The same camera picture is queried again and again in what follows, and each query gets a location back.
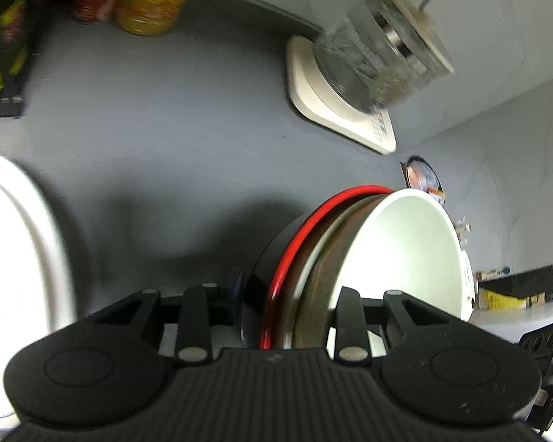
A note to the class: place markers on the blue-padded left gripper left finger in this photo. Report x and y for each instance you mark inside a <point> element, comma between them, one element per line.
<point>204,307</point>

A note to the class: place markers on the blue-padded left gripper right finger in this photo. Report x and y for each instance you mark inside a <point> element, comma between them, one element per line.
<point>358,327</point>

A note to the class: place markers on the red and black bowl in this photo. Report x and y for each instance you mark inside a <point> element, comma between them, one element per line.
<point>264,290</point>

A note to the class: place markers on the cream bowl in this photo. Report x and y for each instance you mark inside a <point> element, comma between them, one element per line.
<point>405,241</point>
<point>307,300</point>

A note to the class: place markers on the white deep plate blue script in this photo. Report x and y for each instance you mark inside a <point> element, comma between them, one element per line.
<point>36,288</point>

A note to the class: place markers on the cream air fryer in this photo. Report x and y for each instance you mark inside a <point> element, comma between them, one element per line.
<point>469,285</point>

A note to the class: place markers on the cream kettle base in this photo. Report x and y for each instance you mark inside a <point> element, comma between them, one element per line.
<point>317,101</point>

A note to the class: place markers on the glass electric kettle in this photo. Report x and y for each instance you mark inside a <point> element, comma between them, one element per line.
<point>380,53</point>

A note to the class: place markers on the large soy sauce jug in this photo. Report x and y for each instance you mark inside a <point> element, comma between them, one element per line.
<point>13,41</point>

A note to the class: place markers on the black storage rack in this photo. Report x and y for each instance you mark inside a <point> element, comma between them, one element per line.
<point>4,92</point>

